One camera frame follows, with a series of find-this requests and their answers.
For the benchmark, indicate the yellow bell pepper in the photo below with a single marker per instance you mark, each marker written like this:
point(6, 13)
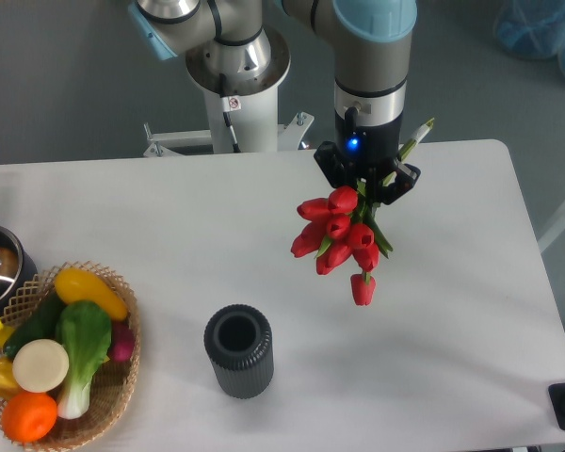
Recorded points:
point(9, 387)

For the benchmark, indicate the red tulip bouquet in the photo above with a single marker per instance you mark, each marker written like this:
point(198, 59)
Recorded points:
point(343, 225)

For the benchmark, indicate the woven wicker basket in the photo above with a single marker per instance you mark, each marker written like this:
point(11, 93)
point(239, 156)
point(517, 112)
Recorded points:
point(112, 385)

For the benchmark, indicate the dark grey ribbed vase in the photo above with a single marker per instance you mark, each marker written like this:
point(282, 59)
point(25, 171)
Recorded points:
point(238, 341)

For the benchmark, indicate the purple red radish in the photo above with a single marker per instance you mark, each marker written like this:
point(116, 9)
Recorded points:
point(122, 343)

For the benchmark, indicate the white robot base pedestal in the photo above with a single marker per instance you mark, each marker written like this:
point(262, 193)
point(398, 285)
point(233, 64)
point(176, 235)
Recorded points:
point(239, 85)

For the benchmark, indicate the green bok choy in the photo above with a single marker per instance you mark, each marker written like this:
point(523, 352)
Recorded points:
point(84, 330)

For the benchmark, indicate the dark green cucumber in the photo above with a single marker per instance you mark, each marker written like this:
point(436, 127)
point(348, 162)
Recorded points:
point(41, 324)

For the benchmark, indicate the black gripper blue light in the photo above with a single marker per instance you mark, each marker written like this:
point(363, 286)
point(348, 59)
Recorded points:
point(357, 151)

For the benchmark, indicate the orange fruit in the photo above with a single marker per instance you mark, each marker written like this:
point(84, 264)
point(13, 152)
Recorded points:
point(29, 417)

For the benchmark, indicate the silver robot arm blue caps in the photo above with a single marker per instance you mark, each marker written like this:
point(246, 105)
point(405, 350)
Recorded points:
point(371, 43)

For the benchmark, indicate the blue plastic bag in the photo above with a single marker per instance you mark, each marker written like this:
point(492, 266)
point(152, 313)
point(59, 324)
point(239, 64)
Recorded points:
point(532, 30)

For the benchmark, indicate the yellow squash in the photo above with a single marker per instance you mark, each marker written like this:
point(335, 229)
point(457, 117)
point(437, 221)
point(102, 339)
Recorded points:
point(75, 284)

